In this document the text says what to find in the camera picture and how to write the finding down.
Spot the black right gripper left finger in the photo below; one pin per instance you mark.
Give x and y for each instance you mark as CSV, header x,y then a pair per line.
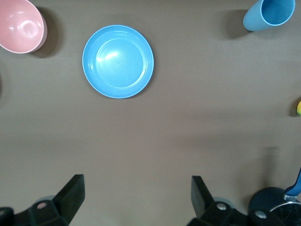
x,y
68,202

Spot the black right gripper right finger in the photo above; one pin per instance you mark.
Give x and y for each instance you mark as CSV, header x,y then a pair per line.
x,y
202,204

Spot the yellow lemon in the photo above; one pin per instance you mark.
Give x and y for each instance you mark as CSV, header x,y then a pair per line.
x,y
299,108

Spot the blue plastic plate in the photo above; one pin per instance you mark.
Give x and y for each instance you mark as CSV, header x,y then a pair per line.
x,y
117,63

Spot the blue plastic cup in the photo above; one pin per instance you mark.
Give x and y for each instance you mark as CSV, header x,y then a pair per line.
x,y
263,16

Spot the brown table cloth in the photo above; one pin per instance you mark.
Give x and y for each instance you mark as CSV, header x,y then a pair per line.
x,y
150,131

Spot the small pink bowl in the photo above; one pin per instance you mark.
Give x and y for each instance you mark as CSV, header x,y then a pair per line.
x,y
21,26

